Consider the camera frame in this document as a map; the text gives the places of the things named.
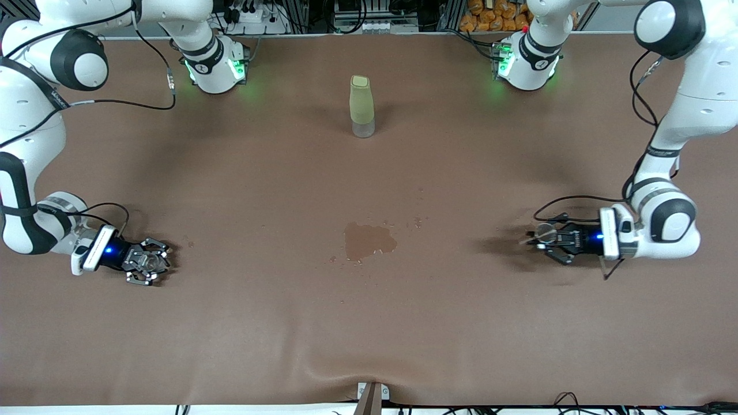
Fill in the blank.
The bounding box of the steel double jigger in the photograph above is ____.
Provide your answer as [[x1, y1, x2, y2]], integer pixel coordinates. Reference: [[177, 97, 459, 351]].
[[519, 222, 559, 248]]

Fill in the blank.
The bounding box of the brown table mat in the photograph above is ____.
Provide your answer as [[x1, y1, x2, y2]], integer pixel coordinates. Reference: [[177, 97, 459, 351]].
[[0, 32, 738, 407]]

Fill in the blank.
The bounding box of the orange snack bag pile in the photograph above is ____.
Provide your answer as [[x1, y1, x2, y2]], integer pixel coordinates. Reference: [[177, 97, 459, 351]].
[[458, 0, 532, 33]]

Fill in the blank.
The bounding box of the green bottle with clear base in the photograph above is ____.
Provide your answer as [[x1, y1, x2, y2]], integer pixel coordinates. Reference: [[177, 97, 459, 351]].
[[349, 74, 376, 139]]

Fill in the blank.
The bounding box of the white power strip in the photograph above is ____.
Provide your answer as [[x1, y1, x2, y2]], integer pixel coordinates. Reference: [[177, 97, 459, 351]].
[[222, 0, 289, 35]]

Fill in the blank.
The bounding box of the grey electronics box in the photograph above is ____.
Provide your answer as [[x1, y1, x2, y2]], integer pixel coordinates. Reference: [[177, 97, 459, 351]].
[[333, 0, 420, 34]]

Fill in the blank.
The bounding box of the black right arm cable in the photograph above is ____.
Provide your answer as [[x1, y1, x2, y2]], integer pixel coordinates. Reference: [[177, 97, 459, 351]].
[[0, 0, 176, 231]]

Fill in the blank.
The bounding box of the black cable bundle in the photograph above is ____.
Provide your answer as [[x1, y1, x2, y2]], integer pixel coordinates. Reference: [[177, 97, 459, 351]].
[[551, 392, 738, 415]]

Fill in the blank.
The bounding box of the metal table edge bracket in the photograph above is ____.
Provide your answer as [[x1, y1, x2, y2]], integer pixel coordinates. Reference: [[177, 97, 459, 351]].
[[353, 382, 390, 415]]

